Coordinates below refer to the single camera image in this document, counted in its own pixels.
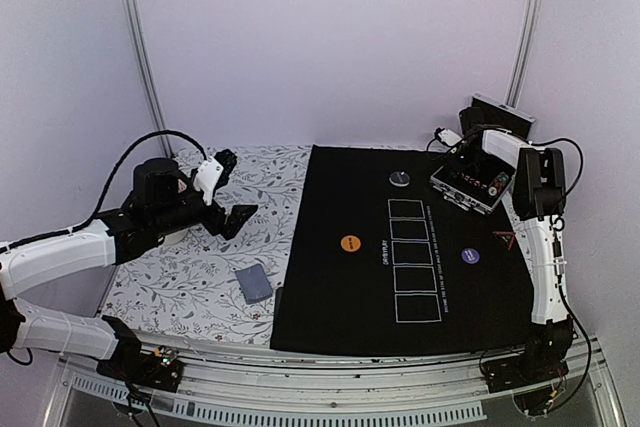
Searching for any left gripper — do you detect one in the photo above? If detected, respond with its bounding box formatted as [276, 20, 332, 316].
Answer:
[152, 177, 258, 239]

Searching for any black dealer button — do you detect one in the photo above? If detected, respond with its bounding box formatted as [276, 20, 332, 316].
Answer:
[389, 171, 411, 188]

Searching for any triangular all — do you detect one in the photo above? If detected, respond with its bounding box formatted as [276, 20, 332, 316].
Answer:
[493, 231, 517, 251]

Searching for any purple small blind button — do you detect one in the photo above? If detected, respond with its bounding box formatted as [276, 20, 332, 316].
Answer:
[461, 248, 481, 265]

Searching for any orange big blind button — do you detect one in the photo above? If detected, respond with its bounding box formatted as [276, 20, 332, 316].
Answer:
[340, 235, 362, 253]

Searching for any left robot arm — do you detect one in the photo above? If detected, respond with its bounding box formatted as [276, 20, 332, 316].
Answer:
[1, 150, 257, 381]

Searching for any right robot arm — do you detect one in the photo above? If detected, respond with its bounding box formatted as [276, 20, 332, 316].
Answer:
[439, 105, 578, 383]

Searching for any aluminium poker chip case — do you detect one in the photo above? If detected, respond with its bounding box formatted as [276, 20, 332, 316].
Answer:
[428, 94, 536, 216]

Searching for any right chip stack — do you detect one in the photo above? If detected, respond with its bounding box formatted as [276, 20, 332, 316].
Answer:
[487, 172, 511, 197]

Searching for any white cup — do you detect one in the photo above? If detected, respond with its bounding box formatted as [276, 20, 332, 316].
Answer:
[164, 230, 188, 245]

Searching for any blue card deck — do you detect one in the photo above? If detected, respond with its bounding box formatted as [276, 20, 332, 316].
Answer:
[235, 264, 274, 305]

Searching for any floral tablecloth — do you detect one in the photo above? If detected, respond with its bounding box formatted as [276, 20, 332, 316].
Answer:
[102, 146, 311, 345]

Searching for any black poker mat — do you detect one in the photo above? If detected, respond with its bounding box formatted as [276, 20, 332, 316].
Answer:
[270, 146, 533, 358]

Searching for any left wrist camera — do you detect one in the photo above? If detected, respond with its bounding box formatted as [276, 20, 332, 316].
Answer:
[192, 149, 237, 206]

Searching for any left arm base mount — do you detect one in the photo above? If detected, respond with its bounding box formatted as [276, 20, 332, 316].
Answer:
[96, 338, 184, 393]

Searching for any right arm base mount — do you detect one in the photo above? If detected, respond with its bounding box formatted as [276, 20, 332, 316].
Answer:
[478, 350, 569, 418]

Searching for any aluminium front rail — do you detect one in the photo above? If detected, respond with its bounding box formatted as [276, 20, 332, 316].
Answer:
[42, 331, 631, 427]

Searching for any right aluminium post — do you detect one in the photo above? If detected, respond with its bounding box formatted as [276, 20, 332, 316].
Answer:
[506, 0, 543, 107]

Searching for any aluminium post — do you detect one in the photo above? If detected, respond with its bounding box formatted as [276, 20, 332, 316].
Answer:
[122, 0, 167, 132]
[506, 0, 543, 107]

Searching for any left aluminium post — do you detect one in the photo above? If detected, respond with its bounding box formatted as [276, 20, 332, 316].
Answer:
[122, 0, 167, 132]

